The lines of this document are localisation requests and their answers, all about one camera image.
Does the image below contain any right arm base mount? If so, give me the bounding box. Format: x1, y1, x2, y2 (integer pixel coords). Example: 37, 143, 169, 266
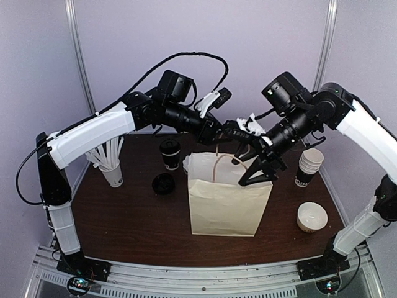
297, 254, 350, 294

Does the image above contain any aluminium front rail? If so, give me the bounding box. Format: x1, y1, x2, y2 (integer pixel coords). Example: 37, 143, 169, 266
22, 245, 386, 297

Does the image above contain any right aluminium frame post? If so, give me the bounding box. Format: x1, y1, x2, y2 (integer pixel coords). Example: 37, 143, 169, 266
313, 0, 338, 91

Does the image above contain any paper cup holding straws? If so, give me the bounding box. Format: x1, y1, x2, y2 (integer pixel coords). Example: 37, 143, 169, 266
99, 162, 123, 188

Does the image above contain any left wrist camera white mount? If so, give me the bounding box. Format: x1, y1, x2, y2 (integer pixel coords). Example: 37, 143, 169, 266
194, 88, 232, 119

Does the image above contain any aluminium frame post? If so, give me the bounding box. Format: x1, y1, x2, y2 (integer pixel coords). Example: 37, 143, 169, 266
313, 0, 338, 91
65, 0, 96, 114

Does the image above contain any kraft paper takeout bag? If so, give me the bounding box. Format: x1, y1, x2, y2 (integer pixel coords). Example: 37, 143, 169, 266
182, 150, 273, 237

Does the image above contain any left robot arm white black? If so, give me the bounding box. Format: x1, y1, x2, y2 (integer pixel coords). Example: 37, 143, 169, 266
34, 70, 231, 276

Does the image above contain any black plastic cup lid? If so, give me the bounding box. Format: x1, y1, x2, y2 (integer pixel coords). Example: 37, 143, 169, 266
159, 138, 181, 156

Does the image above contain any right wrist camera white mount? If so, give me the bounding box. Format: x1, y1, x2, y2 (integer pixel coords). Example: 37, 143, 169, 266
222, 113, 273, 146

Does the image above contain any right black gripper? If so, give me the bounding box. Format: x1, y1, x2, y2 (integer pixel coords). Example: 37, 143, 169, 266
233, 102, 316, 185

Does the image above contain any stack of paper cups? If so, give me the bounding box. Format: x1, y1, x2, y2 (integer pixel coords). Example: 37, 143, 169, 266
295, 148, 324, 188

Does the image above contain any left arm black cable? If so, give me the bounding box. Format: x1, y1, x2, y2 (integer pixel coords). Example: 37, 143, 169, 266
17, 51, 230, 205

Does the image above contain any black white paper coffee cup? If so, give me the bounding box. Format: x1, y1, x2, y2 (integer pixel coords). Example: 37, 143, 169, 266
162, 153, 180, 171

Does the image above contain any wrapped white straws bundle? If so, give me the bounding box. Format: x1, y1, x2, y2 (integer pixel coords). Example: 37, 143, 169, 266
85, 137, 124, 171

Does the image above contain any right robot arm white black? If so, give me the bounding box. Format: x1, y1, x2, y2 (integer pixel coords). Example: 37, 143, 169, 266
234, 71, 396, 274

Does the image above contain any left aluminium frame post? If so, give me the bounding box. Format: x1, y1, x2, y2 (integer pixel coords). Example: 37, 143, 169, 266
65, 0, 96, 114

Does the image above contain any white ceramic bowl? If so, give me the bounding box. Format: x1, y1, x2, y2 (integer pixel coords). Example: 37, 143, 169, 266
297, 202, 328, 233

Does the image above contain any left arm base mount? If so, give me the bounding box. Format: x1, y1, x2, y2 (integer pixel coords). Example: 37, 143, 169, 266
56, 251, 111, 297

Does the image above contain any stack of black lids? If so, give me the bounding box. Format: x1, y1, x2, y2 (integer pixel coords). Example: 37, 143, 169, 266
152, 173, 176, 196

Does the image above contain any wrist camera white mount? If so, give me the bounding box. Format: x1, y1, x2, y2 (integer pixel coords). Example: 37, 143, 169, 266
222, 113, 273, 146
194, 88, 232, 119

